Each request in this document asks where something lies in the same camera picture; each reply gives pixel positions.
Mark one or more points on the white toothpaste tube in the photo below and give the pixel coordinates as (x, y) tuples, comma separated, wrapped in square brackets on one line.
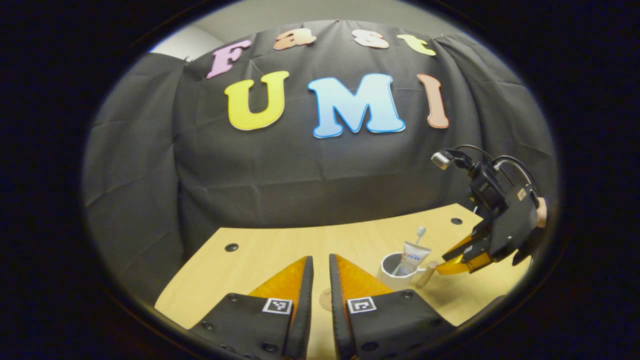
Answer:
[(414, 257)]

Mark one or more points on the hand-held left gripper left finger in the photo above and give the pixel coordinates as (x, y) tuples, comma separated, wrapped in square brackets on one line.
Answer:
[(240, 330)]

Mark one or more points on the black backdrop cloth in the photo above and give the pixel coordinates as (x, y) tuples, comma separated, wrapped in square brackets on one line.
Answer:
[(300, 175)]

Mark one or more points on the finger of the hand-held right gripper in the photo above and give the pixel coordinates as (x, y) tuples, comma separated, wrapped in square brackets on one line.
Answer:
[(465, 267), (470, 247)]

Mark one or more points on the round wooden coaster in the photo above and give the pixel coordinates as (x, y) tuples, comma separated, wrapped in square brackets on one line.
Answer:
[(325, 300)]

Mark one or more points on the wooden desktop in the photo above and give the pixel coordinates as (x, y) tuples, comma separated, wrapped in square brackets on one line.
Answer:
[(280, 250)]

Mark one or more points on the white toothbrush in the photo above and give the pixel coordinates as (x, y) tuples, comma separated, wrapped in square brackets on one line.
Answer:
[(420, 231)]

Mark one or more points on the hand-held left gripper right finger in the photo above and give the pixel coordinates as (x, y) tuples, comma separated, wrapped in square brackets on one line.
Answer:
[(395, 330)]

